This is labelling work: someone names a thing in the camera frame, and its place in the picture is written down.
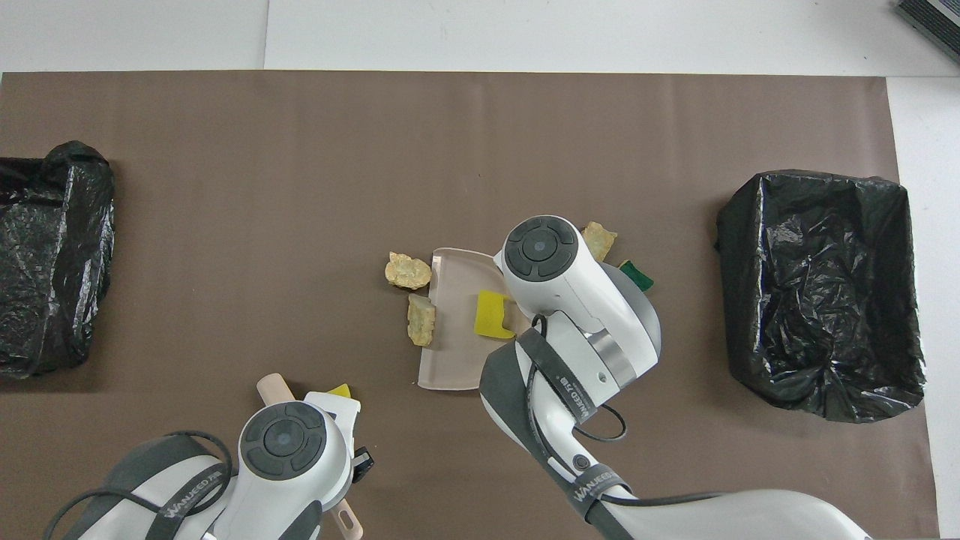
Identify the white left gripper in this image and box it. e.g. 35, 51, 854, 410
304, 390, 374, 482

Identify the beige plastic dustpan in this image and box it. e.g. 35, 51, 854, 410
417, 247, 530, 392

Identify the pale yellow sponge chunk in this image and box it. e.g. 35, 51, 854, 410
581, 221, 619, 263
407, 294, 437, 347
385, 252, 433, 291

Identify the notched yellow sponge piece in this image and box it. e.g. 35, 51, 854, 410
474, 290, 518, 340

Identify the green and yellow sponge piece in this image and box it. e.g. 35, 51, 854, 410
619, 259, 655, 293

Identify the black bag lined bin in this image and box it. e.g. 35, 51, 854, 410
0, 140, 116, 380
715, 169, 926, 425

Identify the brown paper table mat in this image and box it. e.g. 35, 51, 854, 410
0, 71, 941, 540

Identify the grey ribbed device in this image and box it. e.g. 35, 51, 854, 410
895, 0, 960, 65

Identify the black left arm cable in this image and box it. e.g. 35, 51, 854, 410
45, 430, 235, 540

